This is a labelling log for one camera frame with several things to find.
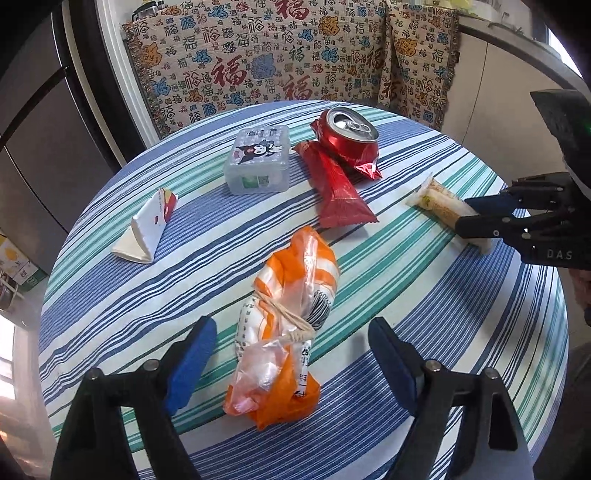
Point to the white folded paper packet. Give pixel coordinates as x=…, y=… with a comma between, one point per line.
x=145, y=226

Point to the white snack bar packet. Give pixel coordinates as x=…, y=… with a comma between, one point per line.
x=438, y=203

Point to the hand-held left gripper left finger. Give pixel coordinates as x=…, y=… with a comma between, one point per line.
x=191, y=364

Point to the orange white plastic bag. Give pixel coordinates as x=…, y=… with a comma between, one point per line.
x=286, y=286

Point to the white kitchen counter cabinet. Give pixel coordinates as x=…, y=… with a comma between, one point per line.
x=498, y=83

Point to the crushed red drink can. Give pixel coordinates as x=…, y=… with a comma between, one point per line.
x=348, y=134

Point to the person's right forearm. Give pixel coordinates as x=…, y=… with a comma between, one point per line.
x=581, y=295

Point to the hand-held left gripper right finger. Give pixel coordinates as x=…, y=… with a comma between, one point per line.
x=392, y=364

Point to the red snack wrapper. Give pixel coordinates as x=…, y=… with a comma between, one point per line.
x=339, y=194

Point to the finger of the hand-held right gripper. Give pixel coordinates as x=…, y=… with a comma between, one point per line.
x=491, y=204
x=485, y=227

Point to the round table with striped tablecloth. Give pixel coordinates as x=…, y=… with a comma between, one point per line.
x=392, y=286

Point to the patterned blanket covered chair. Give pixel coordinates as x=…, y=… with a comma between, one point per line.
x=254, y=60

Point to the grey refrigerator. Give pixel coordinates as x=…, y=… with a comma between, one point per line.
x=46, y=138

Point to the yellow white cardboard box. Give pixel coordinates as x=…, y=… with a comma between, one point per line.
x=16, y=261

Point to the clear plastic box cartoon lid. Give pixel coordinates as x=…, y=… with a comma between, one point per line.
x=258, y=159

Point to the narrow printed blanket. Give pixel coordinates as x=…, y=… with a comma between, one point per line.
x=415, y=60

